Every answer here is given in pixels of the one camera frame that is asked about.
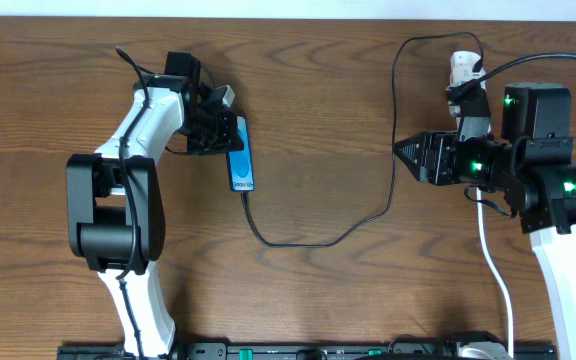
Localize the blue Samsung smartphone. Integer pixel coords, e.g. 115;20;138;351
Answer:
227;116;255;192

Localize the black USB charging cable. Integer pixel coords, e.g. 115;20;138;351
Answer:
239;31;485;249

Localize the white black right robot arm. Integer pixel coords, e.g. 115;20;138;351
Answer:
394;82;576;359

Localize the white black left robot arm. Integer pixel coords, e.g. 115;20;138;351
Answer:
66;48;252;359

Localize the white USB charger adapter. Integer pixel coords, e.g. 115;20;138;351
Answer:
449;51;486;87

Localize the white power strip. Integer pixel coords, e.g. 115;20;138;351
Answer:
448;87;492;135

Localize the white power strip cord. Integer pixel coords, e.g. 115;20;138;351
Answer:
475;187;515;346

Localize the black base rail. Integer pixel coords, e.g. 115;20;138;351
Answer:
56;331;559;360

